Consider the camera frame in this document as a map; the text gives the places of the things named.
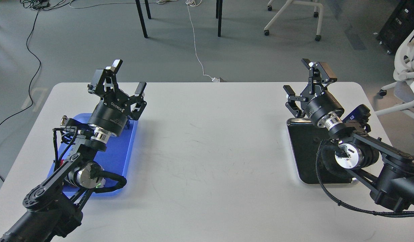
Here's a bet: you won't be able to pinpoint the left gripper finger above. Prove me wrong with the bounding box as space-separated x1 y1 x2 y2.
87 59 123 98
127 82 147 121

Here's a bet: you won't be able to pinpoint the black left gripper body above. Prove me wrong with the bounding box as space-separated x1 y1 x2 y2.
88 90 135 136

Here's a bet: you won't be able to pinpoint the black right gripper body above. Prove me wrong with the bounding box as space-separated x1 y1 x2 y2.
305 90 345 127

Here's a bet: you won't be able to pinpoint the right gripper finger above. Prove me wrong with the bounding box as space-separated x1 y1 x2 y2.
283 85 308 118
302 58 337 96

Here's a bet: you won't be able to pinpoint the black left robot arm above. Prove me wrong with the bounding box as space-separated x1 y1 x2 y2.
0 59 147 242

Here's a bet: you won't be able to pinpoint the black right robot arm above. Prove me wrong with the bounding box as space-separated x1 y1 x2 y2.
283 58 414 218

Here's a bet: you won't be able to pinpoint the shiny metal tray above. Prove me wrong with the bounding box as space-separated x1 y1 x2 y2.
287 118 358 185

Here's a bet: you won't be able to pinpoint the black table legs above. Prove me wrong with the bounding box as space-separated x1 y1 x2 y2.
135 0 223 38

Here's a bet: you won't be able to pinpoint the white chair base with castors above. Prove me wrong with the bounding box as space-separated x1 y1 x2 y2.
263 0 324 42

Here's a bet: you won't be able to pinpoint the white office chair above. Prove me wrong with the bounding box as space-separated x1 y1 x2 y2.
375 29 414 119

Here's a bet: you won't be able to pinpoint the black equipment case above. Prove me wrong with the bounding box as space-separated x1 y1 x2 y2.
377 0 414 54

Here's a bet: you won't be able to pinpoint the black cable on floor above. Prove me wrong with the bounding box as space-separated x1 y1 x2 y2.
0 0 69 184

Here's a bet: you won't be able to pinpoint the white cable on floor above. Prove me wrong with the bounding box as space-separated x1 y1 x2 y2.
185 0 227 83

